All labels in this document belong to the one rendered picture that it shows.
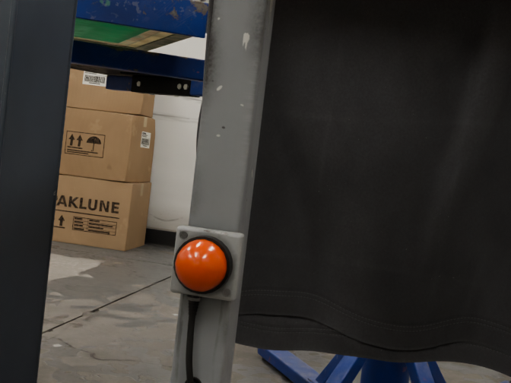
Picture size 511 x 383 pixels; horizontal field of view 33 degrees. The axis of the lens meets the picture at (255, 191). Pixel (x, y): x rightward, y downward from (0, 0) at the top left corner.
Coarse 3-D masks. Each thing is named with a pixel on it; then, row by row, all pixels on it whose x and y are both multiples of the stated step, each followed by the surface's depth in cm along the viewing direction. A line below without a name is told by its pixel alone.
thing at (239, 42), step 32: (224, 0) 64; (256, 0) 63; (224, 32) 64; (256, 32) 63; (224, 64) 64; (256, 64) 64; (224, 96) 64; (256, 96) 64; (224, 128) 64; (256, 128) 66; (224, 160) 64; (256, 160) 67; (192, 192) 65; (224, 192) 64; (192, 224) 65; (224, 224) 64; (224, 288) 63; (224, 320) 64; (192, 352) 65; (224, 352) 65
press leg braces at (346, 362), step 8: (336, 360) 249; (344, 360) 212; (352, 360) 211; (360, 360) 212; (328, 368) 254; (336, 368) 211; (344, 368) 210; (352, 368) 210; (360, 368) 213; (408, 368) 211; (416, 368) 208; (424, 368) 209; (432, 368) 241; (320, 376) 258; (328, 376) 253; (336, 376) 209; (344, 376) 208; (352, 376) 210; (416, 376) 208; (424, 376) 207; (432, 376) 208; (440, 376) 245
